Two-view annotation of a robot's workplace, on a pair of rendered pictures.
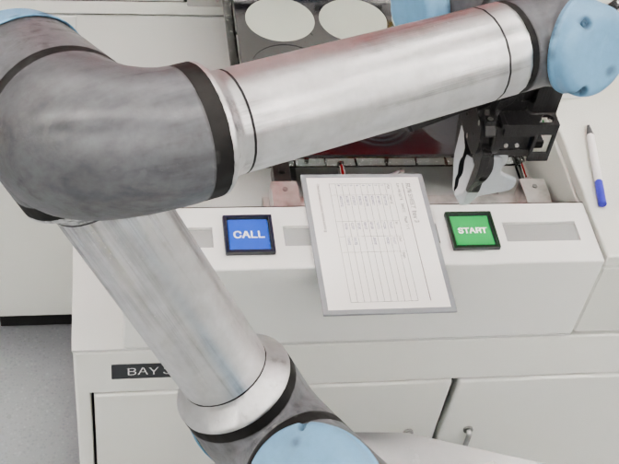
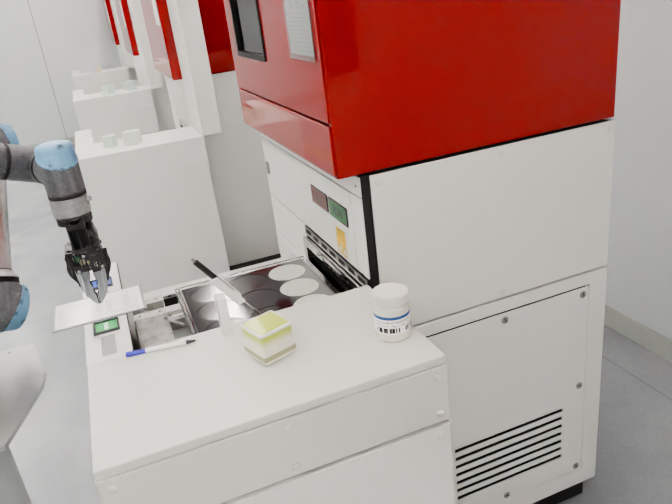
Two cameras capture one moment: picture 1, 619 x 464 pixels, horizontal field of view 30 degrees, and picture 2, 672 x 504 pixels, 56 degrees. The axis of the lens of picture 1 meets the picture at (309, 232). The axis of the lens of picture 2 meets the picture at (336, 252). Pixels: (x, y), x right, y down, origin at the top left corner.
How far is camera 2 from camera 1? 2.03 m
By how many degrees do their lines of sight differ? 70
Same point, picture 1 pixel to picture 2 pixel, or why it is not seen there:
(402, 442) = (36, 384)
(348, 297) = (62, 308)
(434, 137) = (210, 325)
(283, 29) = (279, 274)
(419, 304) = (57, 323)
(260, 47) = (260, 273)
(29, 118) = not seen: outside the picture
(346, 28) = (291, 287)
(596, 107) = (218, 342)
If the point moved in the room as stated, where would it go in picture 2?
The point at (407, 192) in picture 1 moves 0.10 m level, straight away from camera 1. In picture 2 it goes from (131, 307) to (173, 302)
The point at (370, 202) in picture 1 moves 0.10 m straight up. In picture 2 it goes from (124, 300) to (113, 263)
